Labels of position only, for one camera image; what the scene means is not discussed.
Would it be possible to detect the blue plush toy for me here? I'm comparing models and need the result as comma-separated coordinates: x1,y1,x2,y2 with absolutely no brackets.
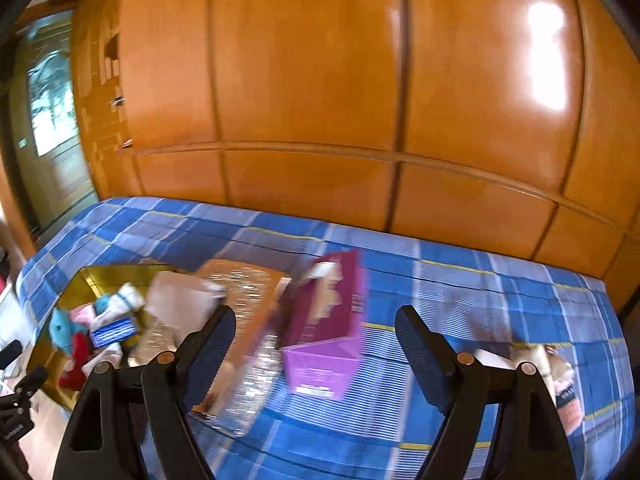
48,296,113,353

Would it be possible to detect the purple carton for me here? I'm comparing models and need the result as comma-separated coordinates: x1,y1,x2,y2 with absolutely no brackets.
279,249,370,401

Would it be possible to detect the gold metal tin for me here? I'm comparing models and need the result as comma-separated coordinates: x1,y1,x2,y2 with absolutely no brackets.
29,264,206,413

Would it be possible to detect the white tissue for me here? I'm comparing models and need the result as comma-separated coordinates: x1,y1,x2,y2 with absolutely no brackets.
144,271,226,333

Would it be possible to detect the ornate gold tissue box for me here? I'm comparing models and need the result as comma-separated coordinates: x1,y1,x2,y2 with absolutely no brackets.
189,258,293,437

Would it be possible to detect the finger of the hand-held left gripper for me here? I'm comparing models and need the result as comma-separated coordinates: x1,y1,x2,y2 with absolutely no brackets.
11,365,49,403
0,340,24,369

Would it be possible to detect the glass panel door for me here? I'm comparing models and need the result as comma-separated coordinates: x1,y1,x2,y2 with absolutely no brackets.
9,9,97,233

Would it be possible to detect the wooden wardrobe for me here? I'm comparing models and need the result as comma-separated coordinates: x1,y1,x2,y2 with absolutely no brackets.
117,0,640,313

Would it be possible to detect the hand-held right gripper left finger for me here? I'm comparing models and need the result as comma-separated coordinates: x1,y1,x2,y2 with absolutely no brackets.
54,305,237,480

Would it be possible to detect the blue tissue pack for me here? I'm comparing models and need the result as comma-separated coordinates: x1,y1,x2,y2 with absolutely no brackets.
91,316,140,349

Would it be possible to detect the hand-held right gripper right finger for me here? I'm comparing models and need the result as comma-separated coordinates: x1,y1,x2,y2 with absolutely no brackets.
394,305,577,480

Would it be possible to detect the wooden door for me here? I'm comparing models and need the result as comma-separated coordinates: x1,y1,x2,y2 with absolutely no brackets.
70,5,137,202

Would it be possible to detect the red cloth item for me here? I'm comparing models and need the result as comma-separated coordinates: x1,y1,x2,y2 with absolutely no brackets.
57,334,98,392

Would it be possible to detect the blue plaid tablecloth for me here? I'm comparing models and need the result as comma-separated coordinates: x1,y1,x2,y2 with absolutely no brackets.
14,196,630,480

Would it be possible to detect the white sock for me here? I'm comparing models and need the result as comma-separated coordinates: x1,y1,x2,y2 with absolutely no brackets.
102,281,147,322

